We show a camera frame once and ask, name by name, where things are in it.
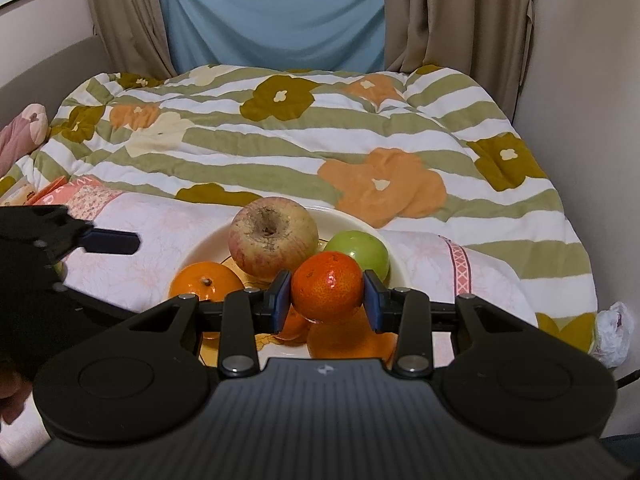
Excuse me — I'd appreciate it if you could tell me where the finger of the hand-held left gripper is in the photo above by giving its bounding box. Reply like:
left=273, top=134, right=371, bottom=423
left=50, top=282, right=147, bottom=322
left=80, top=228, right=141, bottom=256

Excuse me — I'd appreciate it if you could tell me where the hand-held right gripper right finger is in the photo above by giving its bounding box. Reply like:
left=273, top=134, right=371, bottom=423
left=362, top=269, right=526, bottom=378

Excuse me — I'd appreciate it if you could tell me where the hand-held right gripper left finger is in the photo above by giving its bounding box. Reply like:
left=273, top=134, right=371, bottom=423
left=129, top=269, right=292, bottom=377

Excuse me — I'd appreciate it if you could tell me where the green apple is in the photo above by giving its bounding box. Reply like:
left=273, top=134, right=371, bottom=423
left=322, top=230, right=391, bottom=284

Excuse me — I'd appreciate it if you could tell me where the small mandarin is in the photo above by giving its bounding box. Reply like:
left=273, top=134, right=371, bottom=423
left=291, top=251, right=366, bottom=323

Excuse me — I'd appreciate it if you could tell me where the large orange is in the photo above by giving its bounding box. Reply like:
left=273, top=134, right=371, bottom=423
left=168, top=261, right=247, bottom=306
left=306, top=317, right=398, bottom=361

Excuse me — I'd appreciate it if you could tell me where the large red-yellow apple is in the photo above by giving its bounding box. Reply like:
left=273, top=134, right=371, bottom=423
left=228, top=197, right=319, bottom=281

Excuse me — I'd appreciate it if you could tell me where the cream bowl with bear print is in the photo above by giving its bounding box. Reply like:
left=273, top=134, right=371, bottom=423
left=185, top=205, right=397, bottom=368

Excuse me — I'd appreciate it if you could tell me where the person's left hand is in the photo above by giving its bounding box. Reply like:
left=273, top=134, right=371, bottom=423
left=0, top=367, right=35, bottom=426

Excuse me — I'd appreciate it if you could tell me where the pink floral towel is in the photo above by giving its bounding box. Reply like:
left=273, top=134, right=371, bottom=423
left=0, top=175, right=540, bottom=467

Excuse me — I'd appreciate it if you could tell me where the tissue pack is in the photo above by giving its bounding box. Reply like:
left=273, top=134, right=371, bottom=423
left=0, top=182, right=37, bottom=207

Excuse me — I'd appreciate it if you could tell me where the pink pillow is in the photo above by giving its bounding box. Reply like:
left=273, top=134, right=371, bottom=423
left=0, top=104, right=49, bottom=177

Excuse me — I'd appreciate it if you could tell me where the striped flower-print blanket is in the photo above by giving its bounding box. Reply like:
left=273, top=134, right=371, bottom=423
left=0, top=64, right=601, bottom=357

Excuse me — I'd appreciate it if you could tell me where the grey headboard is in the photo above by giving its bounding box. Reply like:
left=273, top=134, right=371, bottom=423
left=0, top=35, right=107, bottom=107

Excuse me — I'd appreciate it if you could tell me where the beige curtain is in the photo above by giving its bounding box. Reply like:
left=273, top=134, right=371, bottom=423
left=384, top=0, right=537, bottom=122
left=81, top=0, right=177, bottom=80

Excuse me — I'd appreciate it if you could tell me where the white plastic bag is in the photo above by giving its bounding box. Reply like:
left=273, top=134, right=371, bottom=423
left=594, top=302, right=629, bottom=369

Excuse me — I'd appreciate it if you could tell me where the blue cloth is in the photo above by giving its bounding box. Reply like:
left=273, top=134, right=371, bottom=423
left=159, top=0, right=387, bottom=74

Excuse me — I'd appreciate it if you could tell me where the black cable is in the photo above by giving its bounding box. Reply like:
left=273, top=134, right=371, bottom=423
left=614, top=359, right=640, bottom=392

